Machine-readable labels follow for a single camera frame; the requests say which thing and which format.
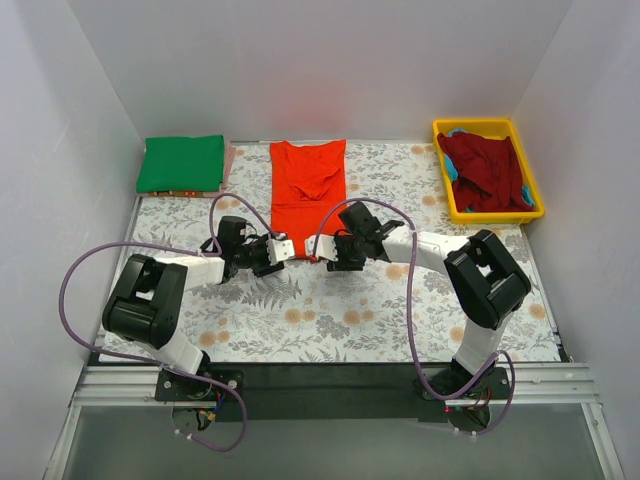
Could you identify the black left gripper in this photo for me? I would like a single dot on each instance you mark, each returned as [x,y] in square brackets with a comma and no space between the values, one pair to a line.
[265,258]

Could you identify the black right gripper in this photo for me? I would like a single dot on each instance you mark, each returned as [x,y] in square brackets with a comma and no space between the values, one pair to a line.
[338,256]

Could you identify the orange t shirt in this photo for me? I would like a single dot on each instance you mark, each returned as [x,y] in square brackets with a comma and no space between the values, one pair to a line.
[307,182]

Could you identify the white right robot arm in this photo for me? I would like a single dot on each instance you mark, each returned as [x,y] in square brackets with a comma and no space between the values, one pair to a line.
[489,284]

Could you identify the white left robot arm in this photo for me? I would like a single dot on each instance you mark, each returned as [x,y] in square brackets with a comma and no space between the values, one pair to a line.
[144,306]

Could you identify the floral patterned table mat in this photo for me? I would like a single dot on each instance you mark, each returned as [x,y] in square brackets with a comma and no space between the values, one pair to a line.
[386,312]

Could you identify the folded pink t shirt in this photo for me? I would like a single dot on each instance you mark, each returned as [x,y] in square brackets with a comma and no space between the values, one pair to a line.
[229,156]

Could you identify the folded green t shirt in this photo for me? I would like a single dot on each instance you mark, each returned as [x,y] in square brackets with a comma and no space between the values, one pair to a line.
[178,163]

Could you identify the dark red t shirt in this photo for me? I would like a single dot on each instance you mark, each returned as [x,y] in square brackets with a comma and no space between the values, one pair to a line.
[487,172]

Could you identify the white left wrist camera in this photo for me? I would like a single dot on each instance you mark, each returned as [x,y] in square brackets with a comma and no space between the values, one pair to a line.
[280,249]

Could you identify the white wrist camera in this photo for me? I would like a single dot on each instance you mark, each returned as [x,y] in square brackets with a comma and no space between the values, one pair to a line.
[321,247]
[280,249]

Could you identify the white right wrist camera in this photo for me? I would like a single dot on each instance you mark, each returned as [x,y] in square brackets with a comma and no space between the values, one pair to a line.
[321,247]

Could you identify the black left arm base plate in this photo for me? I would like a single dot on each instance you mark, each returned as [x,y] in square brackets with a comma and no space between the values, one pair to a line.
[171,387]

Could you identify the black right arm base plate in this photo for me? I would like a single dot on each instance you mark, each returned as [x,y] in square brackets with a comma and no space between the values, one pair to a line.
[449,381]

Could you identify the aluminium frame rail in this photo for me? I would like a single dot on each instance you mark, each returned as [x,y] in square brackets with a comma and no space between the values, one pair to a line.
[336,421]

